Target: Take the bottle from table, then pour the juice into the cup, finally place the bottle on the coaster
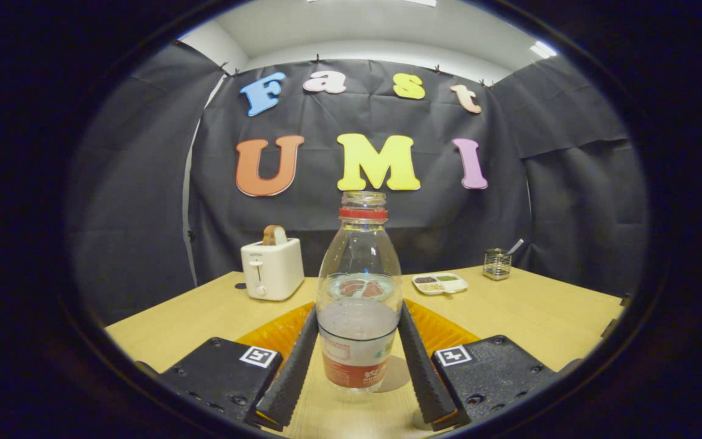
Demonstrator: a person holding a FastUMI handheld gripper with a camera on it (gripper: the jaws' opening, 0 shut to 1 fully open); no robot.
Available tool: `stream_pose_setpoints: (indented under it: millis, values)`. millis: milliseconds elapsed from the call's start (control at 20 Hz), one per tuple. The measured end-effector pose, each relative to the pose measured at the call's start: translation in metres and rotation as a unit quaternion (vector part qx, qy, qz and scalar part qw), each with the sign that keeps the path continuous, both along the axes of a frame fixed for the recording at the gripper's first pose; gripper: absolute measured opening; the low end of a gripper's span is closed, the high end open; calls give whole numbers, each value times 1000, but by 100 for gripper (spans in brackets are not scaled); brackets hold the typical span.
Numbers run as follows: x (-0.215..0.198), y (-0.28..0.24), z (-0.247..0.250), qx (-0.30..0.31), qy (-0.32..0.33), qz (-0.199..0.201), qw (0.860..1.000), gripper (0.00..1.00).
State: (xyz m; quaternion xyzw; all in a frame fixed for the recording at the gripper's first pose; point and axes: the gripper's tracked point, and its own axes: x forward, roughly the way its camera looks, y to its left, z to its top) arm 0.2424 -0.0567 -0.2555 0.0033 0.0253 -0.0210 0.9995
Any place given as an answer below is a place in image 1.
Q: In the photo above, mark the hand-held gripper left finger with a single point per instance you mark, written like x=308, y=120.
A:
x=295, y=378

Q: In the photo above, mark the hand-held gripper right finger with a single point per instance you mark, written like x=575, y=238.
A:
x=421, y=378

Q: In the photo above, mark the clear plastic juice bottle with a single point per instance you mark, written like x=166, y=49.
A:
x=358, y=338

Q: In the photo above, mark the white divided snack dish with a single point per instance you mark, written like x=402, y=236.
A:
x=440, y=284

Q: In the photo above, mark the white toaster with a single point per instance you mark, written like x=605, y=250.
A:
x=275, y=271

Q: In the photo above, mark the wooden table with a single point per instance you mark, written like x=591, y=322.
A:
x=205, y=317

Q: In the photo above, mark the clear glass utensil holder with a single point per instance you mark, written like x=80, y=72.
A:
x=497, y=265

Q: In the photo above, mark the bread slice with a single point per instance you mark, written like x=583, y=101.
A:
x=274, y=235

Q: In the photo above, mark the metal spoon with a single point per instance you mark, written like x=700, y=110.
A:
x=515, y=246

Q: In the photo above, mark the black backdrop cloth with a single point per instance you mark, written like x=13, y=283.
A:
x=424, y=213

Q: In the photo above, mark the black table edge clamp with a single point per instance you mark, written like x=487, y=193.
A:
x=610, y=329
x=626, y=299

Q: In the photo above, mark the small ceiling light panel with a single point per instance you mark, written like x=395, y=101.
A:
x=543, y=50

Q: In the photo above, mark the large ceiling light panel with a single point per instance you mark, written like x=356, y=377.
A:
x=419, y=2

